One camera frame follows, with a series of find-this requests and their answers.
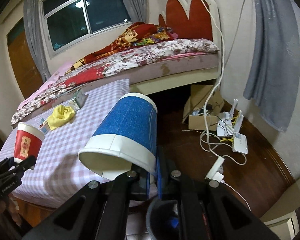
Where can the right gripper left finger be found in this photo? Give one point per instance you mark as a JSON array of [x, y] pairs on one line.
[[141, 184]]

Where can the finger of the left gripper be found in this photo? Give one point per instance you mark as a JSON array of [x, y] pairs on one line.
[[25, 163]]

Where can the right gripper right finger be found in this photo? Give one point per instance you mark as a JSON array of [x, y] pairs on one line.
[[168, 176]]

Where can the red paper cup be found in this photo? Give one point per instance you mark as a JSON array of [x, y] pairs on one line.
[[28, 142]]

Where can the blue paper cup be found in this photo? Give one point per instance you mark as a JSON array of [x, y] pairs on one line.
[[127, 136]]

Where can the yellow fuzzy cloth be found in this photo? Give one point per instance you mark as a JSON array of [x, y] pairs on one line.
[[60, 116]]

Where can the green milk carton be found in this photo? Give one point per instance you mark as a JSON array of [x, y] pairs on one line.
[[77, 102]]

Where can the black round trash bin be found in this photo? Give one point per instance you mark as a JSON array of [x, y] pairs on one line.
[[162, 220]]

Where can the bedroom window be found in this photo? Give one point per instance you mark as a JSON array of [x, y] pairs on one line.
[[67, 22]]

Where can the pink checkered mattress cover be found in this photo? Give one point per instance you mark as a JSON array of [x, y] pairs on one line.
[[58, 173]]

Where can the light blue tissue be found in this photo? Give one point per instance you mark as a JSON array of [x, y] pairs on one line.
[[44, 126]]

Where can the white power adapter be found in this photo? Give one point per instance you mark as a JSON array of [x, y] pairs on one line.
[[215, 172]]

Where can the cardboard box on floor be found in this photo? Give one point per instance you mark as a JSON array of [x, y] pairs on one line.
[[197, 105]]

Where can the white modem box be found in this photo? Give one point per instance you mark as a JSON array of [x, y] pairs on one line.
[[239, 143]]

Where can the white wifi router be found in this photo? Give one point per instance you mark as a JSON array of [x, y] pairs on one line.
[[228, 124]]

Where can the wooden door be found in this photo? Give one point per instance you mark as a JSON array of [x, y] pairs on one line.
[[25, 70]]

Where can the floral bed mattress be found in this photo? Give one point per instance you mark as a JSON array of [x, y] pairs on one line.
[[137, 64]]

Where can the grey curtain right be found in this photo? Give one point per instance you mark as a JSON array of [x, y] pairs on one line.
[[274, 76]]

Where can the red patterned blanket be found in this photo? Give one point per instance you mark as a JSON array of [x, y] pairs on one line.
[[136, 35]]

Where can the red white headboard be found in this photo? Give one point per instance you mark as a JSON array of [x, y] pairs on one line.
[[193, 19]]

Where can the grey curtain left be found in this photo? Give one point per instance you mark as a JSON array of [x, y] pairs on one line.
[[34, 37]]

